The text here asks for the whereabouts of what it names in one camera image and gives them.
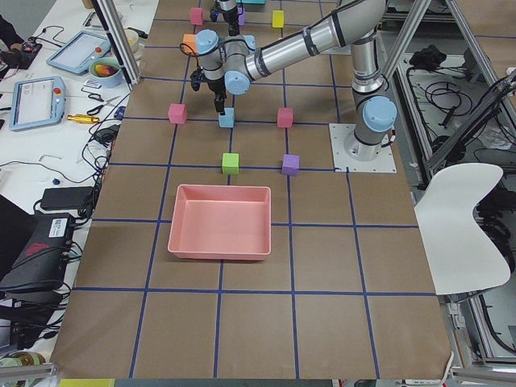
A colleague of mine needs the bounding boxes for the black gripper teal-tray side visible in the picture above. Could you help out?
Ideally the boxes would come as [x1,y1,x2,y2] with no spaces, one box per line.
[221,7,239,36]

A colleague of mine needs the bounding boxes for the yellow foam block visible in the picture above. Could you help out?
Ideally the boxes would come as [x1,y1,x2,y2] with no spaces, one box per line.
[272,10,285,28]

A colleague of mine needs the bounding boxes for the light blue bowl with fruit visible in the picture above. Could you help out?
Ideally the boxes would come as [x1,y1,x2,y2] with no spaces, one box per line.
[89,57,123,88]

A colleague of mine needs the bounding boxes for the pink foam block far corner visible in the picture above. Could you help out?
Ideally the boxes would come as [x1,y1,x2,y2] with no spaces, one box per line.
[189,7,204,26]

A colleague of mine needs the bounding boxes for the silver robot arm near teal tray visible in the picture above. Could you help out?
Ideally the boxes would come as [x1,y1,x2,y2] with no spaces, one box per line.
[218,0,239,23]

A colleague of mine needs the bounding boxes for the black power adapter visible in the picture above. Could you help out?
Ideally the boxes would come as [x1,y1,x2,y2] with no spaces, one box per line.
[40,186,93,210]

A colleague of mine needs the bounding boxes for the blue teach pendant far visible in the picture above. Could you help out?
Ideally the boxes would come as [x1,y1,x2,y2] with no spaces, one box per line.
[46,31,111,75]

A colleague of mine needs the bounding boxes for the black electronics box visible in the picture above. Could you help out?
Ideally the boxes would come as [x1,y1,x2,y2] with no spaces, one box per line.
[1,213,75,293]

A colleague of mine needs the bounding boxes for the pink foam block centre right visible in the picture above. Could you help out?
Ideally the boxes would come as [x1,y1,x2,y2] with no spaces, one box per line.
[277,107,293,128]

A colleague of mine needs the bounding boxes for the white chair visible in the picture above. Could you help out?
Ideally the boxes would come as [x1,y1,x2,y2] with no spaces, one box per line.
[414,163,510,295]

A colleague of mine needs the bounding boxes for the purple foam block near teal tray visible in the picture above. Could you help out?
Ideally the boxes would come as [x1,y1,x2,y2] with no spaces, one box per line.
[238,7,245,26]

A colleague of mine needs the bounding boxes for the green foam block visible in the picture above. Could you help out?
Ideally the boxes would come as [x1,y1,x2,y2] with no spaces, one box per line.
[221,152,239,176]

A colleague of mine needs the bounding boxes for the teal plastic tray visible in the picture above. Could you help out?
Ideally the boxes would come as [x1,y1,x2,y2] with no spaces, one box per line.
[237,0,266,5]

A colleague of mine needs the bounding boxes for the blue teach pendant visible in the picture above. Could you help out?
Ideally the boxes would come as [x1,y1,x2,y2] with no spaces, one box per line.
[46,31,111,75]
[9,76,66,131]

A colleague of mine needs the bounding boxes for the purple foam block near pink tray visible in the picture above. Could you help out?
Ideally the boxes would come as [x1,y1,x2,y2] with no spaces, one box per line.
[281,154,300,176]

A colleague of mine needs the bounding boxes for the orange foam block table edge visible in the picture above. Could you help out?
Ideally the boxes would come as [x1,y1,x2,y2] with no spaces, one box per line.
[181,34,197,54]

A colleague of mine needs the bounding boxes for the aluminium frame post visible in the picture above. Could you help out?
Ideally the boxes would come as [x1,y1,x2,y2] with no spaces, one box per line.
[92,0,141,87]

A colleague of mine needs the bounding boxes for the cream bowl with lemon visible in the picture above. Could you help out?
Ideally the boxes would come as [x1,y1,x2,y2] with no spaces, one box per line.
[124,28,142,60]

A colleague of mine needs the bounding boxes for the pink plastic tray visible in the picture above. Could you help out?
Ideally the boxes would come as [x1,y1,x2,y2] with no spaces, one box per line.
[168,184,272,260]

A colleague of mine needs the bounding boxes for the black-handled scissors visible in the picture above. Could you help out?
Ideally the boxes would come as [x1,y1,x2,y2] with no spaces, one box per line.
[86,93,118,116]

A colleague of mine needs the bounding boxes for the blue teach pendant near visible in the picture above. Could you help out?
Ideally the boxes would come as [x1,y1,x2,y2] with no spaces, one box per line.
[9,76,66,131]

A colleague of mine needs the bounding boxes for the black gripper pink-tray side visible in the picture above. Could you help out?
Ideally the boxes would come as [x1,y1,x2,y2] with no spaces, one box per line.
[206,79,227,114]

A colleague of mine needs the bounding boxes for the gold metal cylinder tool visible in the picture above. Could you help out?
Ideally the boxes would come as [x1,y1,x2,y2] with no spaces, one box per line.
[67,114,100,124]

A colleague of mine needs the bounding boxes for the silver robot arm near pink tray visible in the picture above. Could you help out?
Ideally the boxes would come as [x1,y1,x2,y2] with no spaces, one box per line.
[190,0,397,162]

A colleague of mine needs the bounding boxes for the pink foam block centre left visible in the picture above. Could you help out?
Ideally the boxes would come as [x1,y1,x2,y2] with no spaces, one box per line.
[168,103,187,124]

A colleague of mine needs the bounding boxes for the light blue foam block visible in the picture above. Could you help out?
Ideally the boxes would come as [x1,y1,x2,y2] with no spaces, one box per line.
[218,107,235,128]

